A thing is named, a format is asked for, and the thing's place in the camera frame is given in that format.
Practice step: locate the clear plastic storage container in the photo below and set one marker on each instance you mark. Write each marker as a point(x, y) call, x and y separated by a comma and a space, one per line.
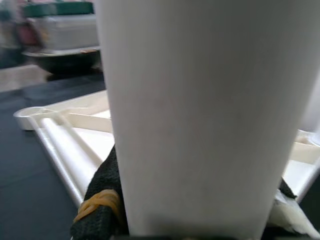
point(72, 32)

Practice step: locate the white plastic table leg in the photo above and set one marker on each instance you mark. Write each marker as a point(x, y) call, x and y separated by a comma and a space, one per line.
point(70, 160)
point(212, 112)

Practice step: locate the black round wok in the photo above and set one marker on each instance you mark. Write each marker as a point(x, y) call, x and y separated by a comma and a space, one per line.
point(67, 61)

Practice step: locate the green round pot lid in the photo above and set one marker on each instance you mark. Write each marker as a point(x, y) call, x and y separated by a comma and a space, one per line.
point(60, 8)

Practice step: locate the beige cloth covered table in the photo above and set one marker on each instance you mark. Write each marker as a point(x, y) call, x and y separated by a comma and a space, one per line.
point(20, 80)

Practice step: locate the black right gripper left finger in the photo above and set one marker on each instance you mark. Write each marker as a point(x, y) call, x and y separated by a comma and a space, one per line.
point(105, 182)

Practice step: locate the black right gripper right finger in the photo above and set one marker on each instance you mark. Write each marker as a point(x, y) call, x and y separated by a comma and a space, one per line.
point(287, 190)

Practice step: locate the white plastic children table top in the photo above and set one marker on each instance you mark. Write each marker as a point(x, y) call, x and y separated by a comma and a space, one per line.
point(87, 117)

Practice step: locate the yellow rubber band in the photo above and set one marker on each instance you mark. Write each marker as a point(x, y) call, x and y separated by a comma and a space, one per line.
point(97, 202)

